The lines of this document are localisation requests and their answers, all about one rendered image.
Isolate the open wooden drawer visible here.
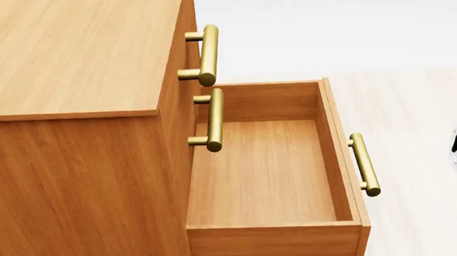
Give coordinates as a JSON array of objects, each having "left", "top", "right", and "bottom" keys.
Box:
[{"left": 178, "top": 74, "right": 374, "bottom": 256}]

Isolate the light wooden drawer cabinet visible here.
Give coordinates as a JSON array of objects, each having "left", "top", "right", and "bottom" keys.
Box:
[{"left": 0, "top": 0, "right": 212, "bottom": 256}]

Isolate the brass bar drawer handle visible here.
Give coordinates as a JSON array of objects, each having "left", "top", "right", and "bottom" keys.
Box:
[
  {"left": 174, "top": 23, "right": 223, "bottom": 90},
  {"left": 184, "top": 87, "right": 228, "bottom": 154},
  {"left": 347, "top": 131, "right": 383, "bottom": 199}
]

